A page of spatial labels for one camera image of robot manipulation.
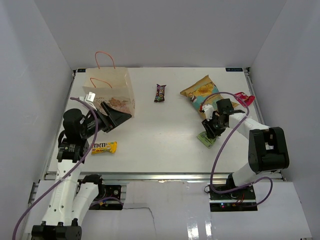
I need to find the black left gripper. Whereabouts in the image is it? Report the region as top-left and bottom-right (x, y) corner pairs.
(80, 101), (132, 139)

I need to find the green snack packet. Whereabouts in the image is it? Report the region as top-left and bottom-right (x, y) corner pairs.
(197, 131), (217, 149)

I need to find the yellow M&M's packet face-up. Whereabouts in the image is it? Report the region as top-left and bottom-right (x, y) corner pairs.
(91, 141), (118, 155)

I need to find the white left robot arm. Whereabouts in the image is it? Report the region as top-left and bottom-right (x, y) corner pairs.
(31, 102), (132, 240)

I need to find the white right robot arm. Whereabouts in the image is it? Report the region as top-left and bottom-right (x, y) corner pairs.
(200, 98), (290, 200)

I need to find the cream bear paper bag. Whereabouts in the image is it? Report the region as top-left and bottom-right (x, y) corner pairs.
(77, 51), (135, 117)

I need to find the tan popcorn chips bag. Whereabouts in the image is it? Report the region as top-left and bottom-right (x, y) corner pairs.
(179, 74), (240, 115)

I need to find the small pink candy packet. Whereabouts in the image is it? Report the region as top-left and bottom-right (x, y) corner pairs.
(234, 92), (256, 108)

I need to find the brown M&M's packet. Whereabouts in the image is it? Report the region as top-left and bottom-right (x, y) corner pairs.
(154, 84), (166, 103)

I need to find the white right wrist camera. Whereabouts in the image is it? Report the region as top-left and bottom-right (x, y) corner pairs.
(199, 104), (215, 121)

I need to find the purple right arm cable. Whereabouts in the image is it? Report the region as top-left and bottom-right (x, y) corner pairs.
(199, 92), (273, 207)

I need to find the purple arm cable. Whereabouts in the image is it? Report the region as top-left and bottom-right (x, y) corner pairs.
(12, 96), (124, 240)
(199, 92), (273, 207)

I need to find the aluminium table frame rail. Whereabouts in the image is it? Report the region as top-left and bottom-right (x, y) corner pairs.
(44, 172), (283, 181)

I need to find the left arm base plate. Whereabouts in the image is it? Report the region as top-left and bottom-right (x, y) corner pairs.
(98, 184), (122, 206)

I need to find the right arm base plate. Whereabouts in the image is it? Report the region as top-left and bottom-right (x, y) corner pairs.
(203, 185), (256, 205)

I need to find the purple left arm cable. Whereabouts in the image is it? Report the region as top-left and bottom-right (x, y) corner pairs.
(12, 96), (124, 240)

